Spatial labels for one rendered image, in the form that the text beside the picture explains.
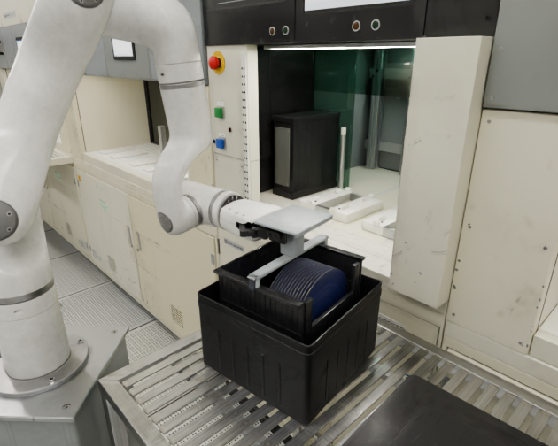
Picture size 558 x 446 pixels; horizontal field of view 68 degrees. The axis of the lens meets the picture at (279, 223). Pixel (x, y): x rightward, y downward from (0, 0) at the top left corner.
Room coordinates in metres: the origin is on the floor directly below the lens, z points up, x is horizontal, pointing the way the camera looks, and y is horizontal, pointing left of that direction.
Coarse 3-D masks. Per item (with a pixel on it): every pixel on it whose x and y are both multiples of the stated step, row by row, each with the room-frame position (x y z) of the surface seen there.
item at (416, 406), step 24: (408, 384) 0.54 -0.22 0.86; (432, 384) 0.54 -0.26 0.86; (384, 408) 0.49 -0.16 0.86; (408, 408) 0.49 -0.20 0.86; (432, 408) 0.49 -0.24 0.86; (456, 408) 0.49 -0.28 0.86; (360, 432) 0.45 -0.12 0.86; (384, 432) 0.45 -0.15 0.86; (408, 432) 0.45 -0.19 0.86; (432, 432) 0.45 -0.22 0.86; (456, 432) 0.45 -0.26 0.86; (480, 432) 0.45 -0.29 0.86; (504, 432) 0.45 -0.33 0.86
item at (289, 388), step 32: (224, 320) 0.67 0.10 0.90; (352, 320) 0.66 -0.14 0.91; (224, 352) 0.67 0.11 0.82; (256, 352) 0.62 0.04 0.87; (288, 352) 0.57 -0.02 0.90; (320, 352) 0.57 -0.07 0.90; (352, 352) 0.67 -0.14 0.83; (256, 384) 0.62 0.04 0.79; (288, 384) 0.57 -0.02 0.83; (320, 384) 0.58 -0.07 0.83
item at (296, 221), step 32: (288, 224) 0.70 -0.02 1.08; (320, 224) 0.72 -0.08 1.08; (256, 256) 0.80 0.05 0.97; (288, 256) 0.73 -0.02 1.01; (320, 256) 0.82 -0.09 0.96; (352, 256) 0.77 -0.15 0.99; (224, 288) 0.71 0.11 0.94; (256, 288) 0.64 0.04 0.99; (352, 288) 0.74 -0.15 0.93; (256, 320) 0.66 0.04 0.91; (288, 320) 0.61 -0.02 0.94; (320, 320) 0.64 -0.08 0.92
